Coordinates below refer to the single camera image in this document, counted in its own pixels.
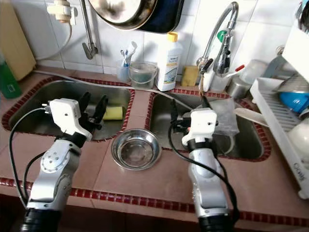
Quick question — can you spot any plain yellow sponge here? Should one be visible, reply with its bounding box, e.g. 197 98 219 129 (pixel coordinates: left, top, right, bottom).
181 65 199 87

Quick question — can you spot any brown twine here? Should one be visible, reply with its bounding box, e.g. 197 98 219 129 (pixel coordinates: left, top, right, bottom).
197 68 205 100

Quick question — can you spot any clear plastic bucket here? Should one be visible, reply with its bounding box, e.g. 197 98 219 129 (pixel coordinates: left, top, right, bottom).
129 61 159 90

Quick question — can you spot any clear plastic container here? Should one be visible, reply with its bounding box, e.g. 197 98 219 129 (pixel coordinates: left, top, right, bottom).
239 59 268 85

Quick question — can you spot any steel sink basin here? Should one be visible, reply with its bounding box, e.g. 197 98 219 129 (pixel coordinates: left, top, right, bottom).
2 77 135 143
146 89 271 162

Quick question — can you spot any white dish rack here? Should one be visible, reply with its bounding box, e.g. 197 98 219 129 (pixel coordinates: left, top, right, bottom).
250 19 309 199

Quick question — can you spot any blue bowl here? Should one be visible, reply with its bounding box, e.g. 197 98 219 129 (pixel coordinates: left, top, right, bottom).
278 91 309 114

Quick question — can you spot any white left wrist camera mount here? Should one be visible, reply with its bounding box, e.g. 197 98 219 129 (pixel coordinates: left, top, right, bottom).
49 98 92 142

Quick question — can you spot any thin white valve hose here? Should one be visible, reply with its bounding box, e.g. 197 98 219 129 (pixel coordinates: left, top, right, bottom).
46 22 73 61

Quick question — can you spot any white detergent bottle yellow cap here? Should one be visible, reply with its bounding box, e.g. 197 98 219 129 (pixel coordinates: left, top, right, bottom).
156 31 184 92

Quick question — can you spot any clear toothbrush cup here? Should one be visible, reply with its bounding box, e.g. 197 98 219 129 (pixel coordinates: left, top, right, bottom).
117 63 131 83

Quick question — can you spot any white plate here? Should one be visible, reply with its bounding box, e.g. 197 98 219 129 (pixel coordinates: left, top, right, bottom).
287 116 309 155

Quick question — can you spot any beige flat spatula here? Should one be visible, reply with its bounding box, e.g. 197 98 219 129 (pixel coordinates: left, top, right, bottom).
234 107 269 127

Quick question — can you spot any clear plastic bag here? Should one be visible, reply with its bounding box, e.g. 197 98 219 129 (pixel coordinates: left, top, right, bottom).
203 97 239 137

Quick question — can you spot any green dish soap bottle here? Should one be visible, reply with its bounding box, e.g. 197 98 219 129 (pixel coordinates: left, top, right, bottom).
0 60 22 100

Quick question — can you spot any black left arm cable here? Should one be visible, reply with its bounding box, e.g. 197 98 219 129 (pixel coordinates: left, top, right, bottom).
9 107 51 208

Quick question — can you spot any steel cup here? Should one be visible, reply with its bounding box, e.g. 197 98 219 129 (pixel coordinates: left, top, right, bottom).
226 75 252 100

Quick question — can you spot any large shiny steel pan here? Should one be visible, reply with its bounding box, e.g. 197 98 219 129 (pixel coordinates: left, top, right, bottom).
87 0 159 30

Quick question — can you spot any white toothpaste tube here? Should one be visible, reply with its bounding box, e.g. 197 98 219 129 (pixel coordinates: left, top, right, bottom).
128 41 138 61

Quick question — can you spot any chrome curved faucet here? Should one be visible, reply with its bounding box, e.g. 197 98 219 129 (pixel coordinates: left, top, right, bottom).
196 1 239 78

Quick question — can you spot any metal pipe tap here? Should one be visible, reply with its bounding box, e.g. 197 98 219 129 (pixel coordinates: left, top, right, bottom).
80 0 98 60

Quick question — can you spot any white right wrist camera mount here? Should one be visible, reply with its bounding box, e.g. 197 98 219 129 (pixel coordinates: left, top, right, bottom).
181 107 218 148

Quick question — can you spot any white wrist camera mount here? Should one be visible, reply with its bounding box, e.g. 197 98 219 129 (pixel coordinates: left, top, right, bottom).
49 98 92 142
181 107 218 148

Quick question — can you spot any round steel bowl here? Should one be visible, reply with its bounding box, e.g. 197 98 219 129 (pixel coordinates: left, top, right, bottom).
111 129 162 171

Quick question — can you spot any dark blue tray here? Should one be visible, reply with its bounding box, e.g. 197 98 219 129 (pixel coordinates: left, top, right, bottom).
138 0 185 34

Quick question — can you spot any beige water filter appliance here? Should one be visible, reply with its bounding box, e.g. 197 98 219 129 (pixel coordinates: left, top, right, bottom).
0 2 37 82

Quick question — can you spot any white red-tipped utensil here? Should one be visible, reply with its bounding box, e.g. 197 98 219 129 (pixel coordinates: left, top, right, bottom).
222 64 247 79

